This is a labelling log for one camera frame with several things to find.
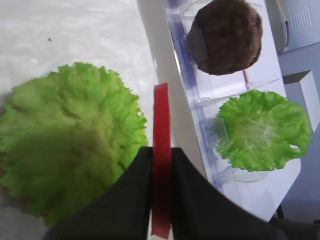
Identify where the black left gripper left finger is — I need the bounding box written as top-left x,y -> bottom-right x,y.
44,147 -> 153,240

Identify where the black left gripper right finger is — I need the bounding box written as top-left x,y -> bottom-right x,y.
171,147 -> 289,240

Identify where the red tomato slice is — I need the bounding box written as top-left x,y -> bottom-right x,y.
151,83 -> 172,240

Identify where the green lettuce on bun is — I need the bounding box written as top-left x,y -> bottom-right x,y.
0,62 -> 148,227

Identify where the green lettuce leaf in rack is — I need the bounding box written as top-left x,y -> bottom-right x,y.
215,89 -> 313,172

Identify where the brown meat patty front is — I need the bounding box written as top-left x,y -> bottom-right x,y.
186,0 -> 263,76

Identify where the clear acrylic right rack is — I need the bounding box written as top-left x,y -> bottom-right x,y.
164,0 -> 310,221

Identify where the white metal tray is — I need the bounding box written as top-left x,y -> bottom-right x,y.
137,0 -> 206,177

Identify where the white paper tray liner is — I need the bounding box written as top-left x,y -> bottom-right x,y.
0,0 -> 158,240

